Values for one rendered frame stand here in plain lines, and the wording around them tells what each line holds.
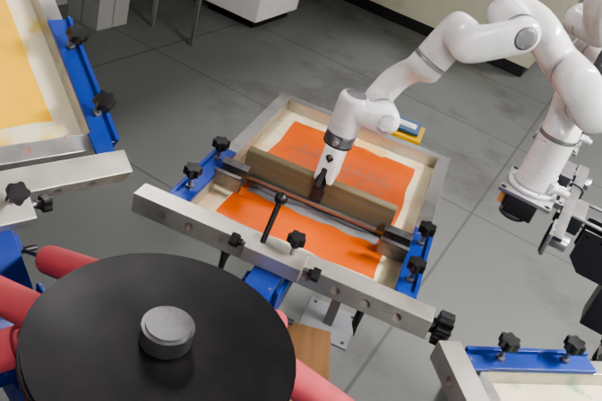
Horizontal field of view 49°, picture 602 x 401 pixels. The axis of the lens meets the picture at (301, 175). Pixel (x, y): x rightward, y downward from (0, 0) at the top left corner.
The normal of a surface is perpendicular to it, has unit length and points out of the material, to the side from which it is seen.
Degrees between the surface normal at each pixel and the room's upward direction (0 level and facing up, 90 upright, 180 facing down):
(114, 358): 0
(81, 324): 0
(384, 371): 0
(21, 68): 32
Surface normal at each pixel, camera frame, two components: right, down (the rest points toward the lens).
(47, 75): 0.56, -0.40
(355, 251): 0.26, -0.82
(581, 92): -0.02, 0.56
